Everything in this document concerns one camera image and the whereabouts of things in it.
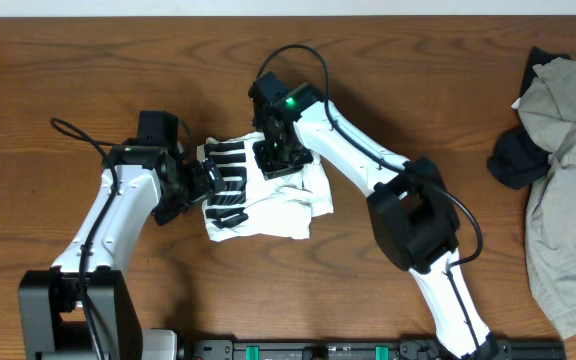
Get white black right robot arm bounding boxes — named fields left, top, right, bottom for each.
left=248, top=72, right=506, bottom=359

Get black crumpled garment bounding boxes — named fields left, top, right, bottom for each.
left=487, top=46, right=572, bottom=190

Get grey crumpled garment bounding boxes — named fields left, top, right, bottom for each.
left=516, top=58, right=576, bottom=339

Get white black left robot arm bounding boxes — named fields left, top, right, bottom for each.
left=18, top=111, right=225, bottom=360

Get white t-shirt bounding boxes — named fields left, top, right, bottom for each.
left=197, top=132, right=334, bottom=242

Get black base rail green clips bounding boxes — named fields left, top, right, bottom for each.
left=140, top=328, right=567, bottom=360

